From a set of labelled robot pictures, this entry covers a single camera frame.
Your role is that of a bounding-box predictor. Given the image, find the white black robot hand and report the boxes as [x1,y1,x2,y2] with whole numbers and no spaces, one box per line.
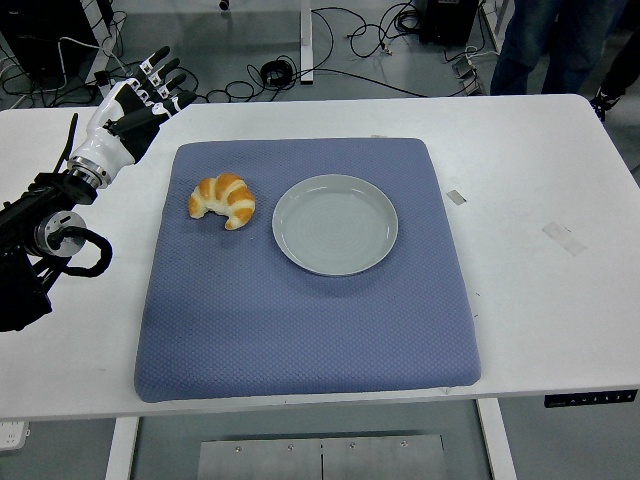
[72,46,198,174]

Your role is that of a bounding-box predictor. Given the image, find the golden croissant bread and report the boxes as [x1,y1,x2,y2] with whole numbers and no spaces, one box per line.
[188,172,257,231]

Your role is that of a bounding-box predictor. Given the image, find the grey round plate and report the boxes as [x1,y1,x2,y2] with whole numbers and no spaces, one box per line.
[271,173,400,278]

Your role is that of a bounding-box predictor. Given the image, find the large black computer case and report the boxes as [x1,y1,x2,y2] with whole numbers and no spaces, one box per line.
[0,0,99,79]

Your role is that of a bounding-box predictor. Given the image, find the white background desk leg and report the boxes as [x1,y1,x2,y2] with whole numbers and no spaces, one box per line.
[298,0,315,85]

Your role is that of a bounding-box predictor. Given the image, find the blue quilted mat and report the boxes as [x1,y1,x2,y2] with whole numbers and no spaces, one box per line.
[133,137,483,404]

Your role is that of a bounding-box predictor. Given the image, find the white power strip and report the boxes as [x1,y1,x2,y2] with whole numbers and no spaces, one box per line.
[0,420,31,451]

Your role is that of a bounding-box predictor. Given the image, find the white table leg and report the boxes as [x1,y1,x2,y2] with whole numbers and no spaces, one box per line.
[104,417,141,480]
[475,398,517,480]

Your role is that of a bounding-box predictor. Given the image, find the small black equipment box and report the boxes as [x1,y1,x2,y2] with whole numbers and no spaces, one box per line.
[418,0,484,46]

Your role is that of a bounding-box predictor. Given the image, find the grey foot pedal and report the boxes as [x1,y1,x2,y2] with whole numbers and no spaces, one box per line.
[452,58,486,96]

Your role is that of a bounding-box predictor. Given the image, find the person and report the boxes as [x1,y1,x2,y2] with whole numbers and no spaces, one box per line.
[489,0,632,96]
[589,9,640,122]

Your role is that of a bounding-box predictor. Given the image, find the large grey tape strip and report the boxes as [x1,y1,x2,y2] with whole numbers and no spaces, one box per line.
[541,221,589,258]

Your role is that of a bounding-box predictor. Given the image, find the black table control panel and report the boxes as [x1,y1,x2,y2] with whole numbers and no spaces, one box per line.
[543,389,640,409]

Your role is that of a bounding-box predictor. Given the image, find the white floor cable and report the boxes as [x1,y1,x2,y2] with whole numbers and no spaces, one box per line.
[56,36,132,77]

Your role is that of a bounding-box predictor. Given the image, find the coiled black cable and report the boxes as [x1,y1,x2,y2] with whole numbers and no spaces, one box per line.
[259,58,296,89]

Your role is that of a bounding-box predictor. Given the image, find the long black floor cable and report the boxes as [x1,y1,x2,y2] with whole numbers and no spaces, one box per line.
[294,67,432,99]

